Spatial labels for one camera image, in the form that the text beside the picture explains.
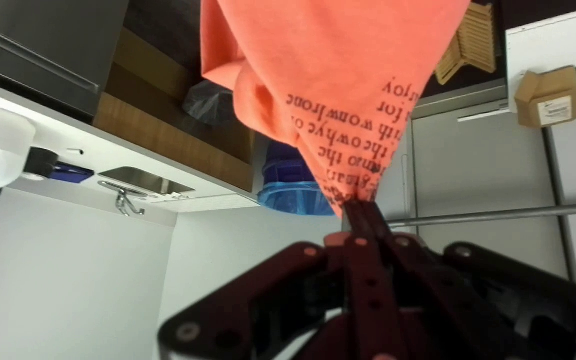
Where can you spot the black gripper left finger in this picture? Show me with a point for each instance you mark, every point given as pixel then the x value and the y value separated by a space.
pixel 371 297

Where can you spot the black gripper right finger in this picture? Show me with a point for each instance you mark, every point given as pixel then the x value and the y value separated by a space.
pixel 437 306

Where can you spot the peach printed shirt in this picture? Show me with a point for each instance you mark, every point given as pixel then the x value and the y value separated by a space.
pixel 334 79

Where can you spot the blue recycling bin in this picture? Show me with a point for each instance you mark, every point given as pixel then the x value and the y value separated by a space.
pixel 289 185

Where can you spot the cardboard box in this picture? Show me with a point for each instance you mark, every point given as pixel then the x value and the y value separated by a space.
pixel 546 99

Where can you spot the wooden folding rack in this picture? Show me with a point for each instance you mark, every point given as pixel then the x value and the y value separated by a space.
pixel 473 44

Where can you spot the wooden kitchen cabinet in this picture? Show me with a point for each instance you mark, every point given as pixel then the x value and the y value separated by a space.
pixel 142 104

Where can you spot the stainless steel dishwasher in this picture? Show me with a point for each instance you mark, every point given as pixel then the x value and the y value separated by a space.
pixel 59 53

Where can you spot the grey wall rail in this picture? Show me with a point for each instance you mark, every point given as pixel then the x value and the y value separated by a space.
pixel 487 216

